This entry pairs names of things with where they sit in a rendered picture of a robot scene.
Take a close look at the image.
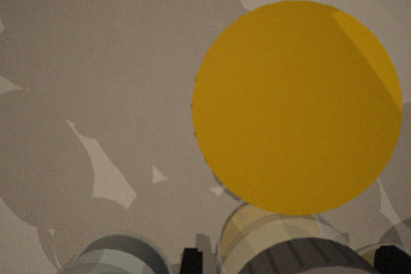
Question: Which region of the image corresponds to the white plastic bottle with grey cap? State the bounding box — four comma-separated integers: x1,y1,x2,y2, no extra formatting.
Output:
215,199,380,274

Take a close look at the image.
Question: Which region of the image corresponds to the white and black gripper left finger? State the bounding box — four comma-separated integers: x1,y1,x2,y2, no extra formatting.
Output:
180,248,203,274

